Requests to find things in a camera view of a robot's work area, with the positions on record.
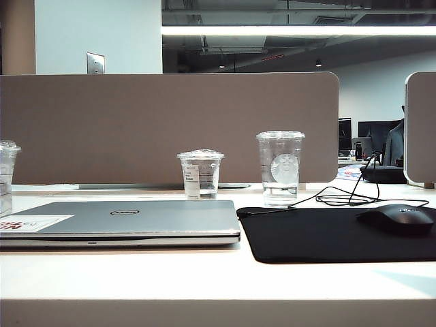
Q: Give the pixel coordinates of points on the small clear plastic cup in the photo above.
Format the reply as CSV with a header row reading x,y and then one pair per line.
x,y
6,170

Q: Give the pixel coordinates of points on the clear cup with white label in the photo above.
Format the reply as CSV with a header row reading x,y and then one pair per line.
x,y
201,170

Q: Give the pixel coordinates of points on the tall clear Starbucks cup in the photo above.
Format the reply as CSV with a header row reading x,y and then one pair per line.
x,y
281,163

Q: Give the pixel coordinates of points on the silver Dell laptop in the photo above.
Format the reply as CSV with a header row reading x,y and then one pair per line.
x,y
136,218

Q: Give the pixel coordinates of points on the white red laptop sticker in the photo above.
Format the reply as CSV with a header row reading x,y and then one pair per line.
x,y
37,222

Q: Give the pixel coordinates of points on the wide brown desk partition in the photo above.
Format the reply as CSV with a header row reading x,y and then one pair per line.
x,y
170,126

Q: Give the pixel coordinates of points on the black mouse pad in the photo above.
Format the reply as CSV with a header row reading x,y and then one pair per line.
x,y
323,238

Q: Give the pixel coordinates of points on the slim black monitor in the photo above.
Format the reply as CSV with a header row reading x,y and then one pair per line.
x,y
344,136

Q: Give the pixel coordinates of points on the blue printed plastic bag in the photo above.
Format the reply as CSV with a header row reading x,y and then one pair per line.
x,y
347,173

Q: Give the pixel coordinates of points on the dark drinking bottle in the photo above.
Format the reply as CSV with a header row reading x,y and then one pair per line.
x,y
358,151

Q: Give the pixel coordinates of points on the large black monitor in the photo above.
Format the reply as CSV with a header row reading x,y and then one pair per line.
x,y
374,133

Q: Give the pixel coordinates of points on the black zipper case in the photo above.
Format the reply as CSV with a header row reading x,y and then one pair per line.
x,y
385,173

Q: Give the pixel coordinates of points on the grey jacket on chair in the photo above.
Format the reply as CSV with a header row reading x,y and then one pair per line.
x,y
395,146

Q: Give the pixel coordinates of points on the black computer mouse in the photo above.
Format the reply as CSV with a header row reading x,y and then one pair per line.
x,y
395,218

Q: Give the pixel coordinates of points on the narrow brown desk partition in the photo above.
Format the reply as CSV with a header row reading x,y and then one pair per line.
x,y
422,129

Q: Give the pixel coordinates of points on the silver partition base rail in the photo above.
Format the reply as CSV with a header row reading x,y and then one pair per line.
x,y
136,186

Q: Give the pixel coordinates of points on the metal wall plate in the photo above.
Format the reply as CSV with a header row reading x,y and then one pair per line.
x,y
95,63

